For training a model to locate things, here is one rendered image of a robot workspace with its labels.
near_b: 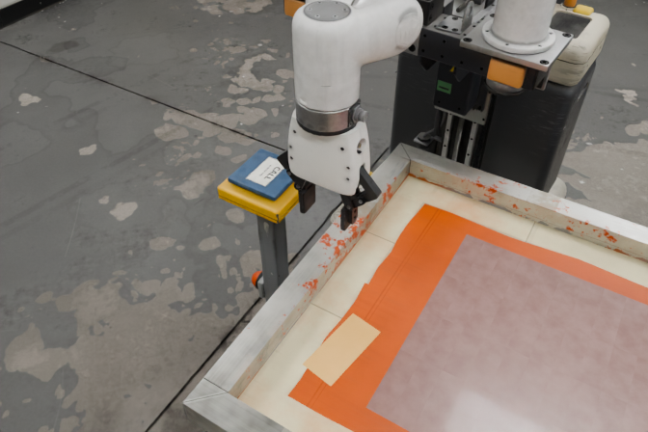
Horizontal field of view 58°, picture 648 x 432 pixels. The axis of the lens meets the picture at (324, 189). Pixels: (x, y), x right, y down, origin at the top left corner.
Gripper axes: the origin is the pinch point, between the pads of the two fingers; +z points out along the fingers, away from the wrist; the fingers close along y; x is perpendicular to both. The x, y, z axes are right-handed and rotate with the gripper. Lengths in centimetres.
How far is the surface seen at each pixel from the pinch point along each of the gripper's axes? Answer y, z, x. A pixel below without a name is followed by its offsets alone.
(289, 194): 13.6, 12.0, -10.0
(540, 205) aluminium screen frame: -24.3, 8.5, -25.0
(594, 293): -35.7, 11.8, -14.7
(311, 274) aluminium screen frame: -0.8, 8.1, 5.6
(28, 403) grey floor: 90, 107, 22
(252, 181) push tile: 19.8, 10.2, -7.9
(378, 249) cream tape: -5.3, 11.7, -6.3
